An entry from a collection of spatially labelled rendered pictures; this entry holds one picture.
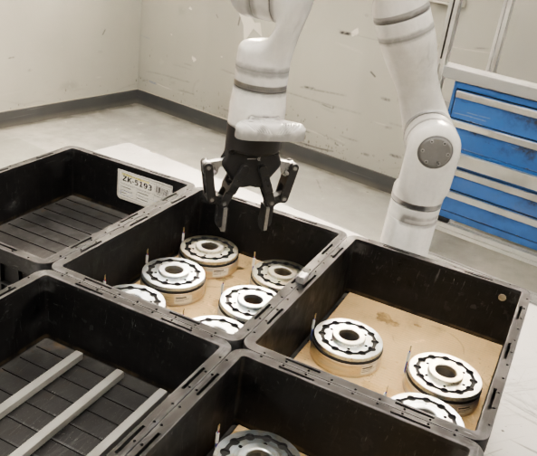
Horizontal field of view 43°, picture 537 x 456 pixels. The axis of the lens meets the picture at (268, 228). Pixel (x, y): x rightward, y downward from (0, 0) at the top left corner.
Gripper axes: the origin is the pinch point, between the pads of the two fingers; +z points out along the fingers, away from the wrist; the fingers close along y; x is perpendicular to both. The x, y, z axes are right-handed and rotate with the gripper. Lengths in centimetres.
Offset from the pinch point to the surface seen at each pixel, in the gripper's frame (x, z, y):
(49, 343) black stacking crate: 1.9, 17.5, 26.5
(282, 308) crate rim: 12.4, 7.3, -2.7
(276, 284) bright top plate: -5.2, 14.3, -8.9
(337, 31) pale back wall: -281, 18, -141
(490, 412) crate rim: 36.0, 7.3, -19.3
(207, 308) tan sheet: -4.0, 17.2, 2.6
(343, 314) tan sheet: 0.4, 17.2, -19.0
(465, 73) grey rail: -142, 8, -133
